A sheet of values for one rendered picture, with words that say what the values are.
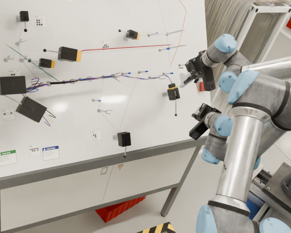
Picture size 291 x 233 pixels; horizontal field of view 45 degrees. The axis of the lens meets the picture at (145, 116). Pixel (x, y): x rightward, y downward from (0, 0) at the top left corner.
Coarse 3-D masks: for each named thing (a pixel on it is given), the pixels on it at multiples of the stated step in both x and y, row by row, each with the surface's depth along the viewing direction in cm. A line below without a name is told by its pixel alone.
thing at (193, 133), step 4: (200, 120) 152; (196, 124) 154; (200, 124) 151; (204, 124) 151; (196, 128) 152; (200, 128) 152; (204, 128) 152; (192, 132) 154; (196, 132) 153; (200, 132) 153; (204, 132) 153; (192, 136) 154; (196, 136) 154
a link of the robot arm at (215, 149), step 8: (208, 136) 138; (216, 136) 136; (208, 144) 137; (216, 144) 136; (224, 144) 137; (208, 152) 136; (216, 152) 136; (224, 152) 136; (208, 160) 137; (216, 160) 137
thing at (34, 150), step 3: (33, 144) 151; (36, 144) 151; (39, 144) 152; (30, 147) 150; (33, 147) 151; (36, 147) 151; (39, 147) 152; (30, 150) 150; (33, 150) 151; (36, 150) 151; (39, 150) 152; (30, 153) 150; (33, 153) 151; (36, 153) 152; (39, 153) 152; (30, 156) 150
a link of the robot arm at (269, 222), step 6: (258, 222) 96; (264, 222) 93; (270, 222) 94; (276, 222) 95; (282, 222) 96; (258, 228) 93; (264, 228) 91; (270, 228) 92; (276, 228) 93; (282, 228) 94; (288, 228) 95
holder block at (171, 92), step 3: (177, 87) 176; (168, 90) 177; (171, 90) 174; (174, 90) 175; (177, 90) 176; (168, 93) 178; (171, 93) 175; (174, 93) 175; (177, 93) 176; (174, 96) 175; (177, 96) 176; (171, 99) 177; (174, 99) 175
